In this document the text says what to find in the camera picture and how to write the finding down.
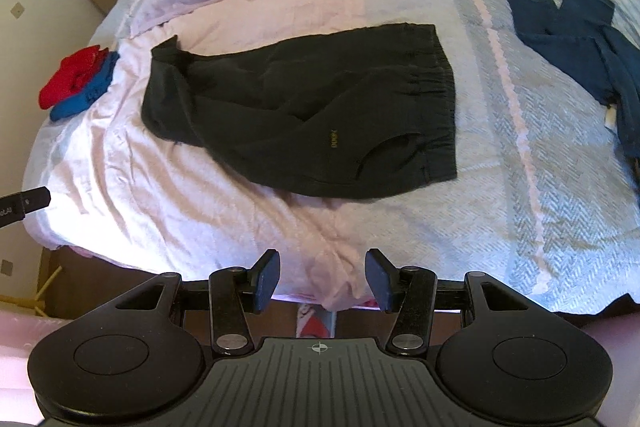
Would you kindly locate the patterned white bedspread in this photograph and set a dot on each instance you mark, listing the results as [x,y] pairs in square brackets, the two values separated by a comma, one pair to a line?
[460,135]

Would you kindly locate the black shorts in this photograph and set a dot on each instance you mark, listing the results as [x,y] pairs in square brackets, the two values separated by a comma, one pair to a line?
[359,114]

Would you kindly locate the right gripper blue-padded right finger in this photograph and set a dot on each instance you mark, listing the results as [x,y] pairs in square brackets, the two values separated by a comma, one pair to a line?
[383,280]

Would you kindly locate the navy blue trousers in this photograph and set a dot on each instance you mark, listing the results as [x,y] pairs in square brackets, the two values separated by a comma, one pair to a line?
[578,37]

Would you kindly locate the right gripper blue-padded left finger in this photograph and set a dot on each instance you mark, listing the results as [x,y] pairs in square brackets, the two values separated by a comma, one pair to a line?
[263,278]

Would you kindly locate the folded blue garment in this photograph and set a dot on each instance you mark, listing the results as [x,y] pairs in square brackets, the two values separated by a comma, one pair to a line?
[93,90]

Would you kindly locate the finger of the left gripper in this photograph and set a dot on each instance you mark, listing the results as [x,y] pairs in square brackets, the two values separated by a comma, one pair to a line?
[14,208]

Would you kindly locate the folded red garment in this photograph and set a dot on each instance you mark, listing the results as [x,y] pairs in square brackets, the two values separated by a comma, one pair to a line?
[75,71]

